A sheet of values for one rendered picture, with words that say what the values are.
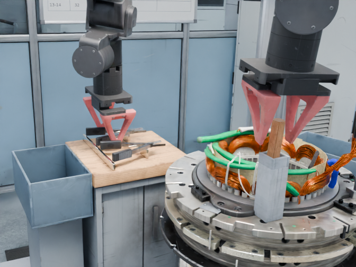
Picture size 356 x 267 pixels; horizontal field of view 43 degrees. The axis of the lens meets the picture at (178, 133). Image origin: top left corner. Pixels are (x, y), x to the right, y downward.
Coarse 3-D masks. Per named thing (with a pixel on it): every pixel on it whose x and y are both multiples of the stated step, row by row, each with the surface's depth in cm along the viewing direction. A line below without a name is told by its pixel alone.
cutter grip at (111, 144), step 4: (112, 140) 87; (116, 140) 87; (120, 140) 87; (100, 144) 86; (104, 144) 86; (108, 144) 86; (112, 144) 86; (116, 144) 87; (120, 144) 87; (100, 148) 86; (104, 148) 86; (108, 148) 86; (112, 148) 87; (116, 148) 87; (120, 148) 87
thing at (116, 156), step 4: (128, 148) 83; (116, 152) 81; (120, 152) 81; (124, 152) 82; (128, 152) 82; (112, 156) 81; (116, 156) 81; (120, 156) 81; (124, 156) 82; (128, 156) 83; (112, 160) 81; (116, 160) 81; (120, 160) 82
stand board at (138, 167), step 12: (144, 132) 101; (72, 144) 93; (84, 144) 93; (168, 144) 95; (84, 156) 87; (96, 156) 87; (108, 156) 87; (132, 156) 87; (156, 156) 88; (168, 156) 88; (180, 156) 88; (96, 168) 81; (108, 168) 81; (120, 168) 82; (132, 168) 82; (144, 168) 83; (156, 168) 84; (96, 180) 79; (108, 180) 80; (120, 180) 81; (132, 180) 82
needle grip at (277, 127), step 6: (276, 120) 56; (282, 120) 56; (276, 126) 56; (282, 126) 56; (270, 132) 57; (276, 132) 56; (282, 132) 56; (270, 138) 57; (276, 138) 56; (282, 138) 57; (270, 144) 57; (276, 144) 56; (270, 150) 57; (276, 150) 57; (270, 156) 57; (276, 156) 57
